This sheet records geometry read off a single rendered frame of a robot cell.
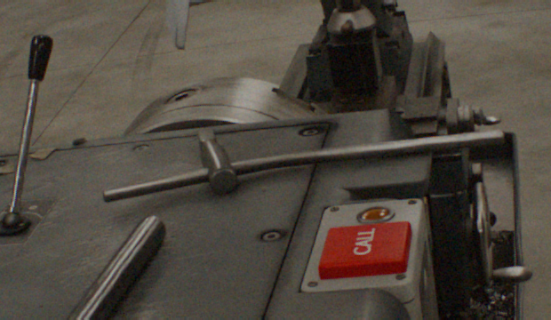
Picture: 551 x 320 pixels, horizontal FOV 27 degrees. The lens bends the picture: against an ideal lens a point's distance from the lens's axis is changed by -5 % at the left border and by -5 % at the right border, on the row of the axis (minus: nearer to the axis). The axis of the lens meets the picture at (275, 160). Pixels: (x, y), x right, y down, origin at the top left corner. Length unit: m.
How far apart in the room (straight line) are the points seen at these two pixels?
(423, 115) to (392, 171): 0.93
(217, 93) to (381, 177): 0.37
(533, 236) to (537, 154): 0.64
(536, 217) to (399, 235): 2.90
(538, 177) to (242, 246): 3.15
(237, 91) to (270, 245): 0.44
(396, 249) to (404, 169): 0.17
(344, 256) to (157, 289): 0.13
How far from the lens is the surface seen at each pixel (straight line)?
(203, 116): 1.22
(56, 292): 0.87
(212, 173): 0.96
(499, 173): 2.70
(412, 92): 2.38
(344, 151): 0.98
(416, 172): 0.95
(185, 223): 0.93
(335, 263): 0.80
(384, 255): 0.80
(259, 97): 1.27
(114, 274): 0.83
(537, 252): 3.50
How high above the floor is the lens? 1.63
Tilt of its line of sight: 21 degrees down
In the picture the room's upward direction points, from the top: 10 degrees counter-clockwise
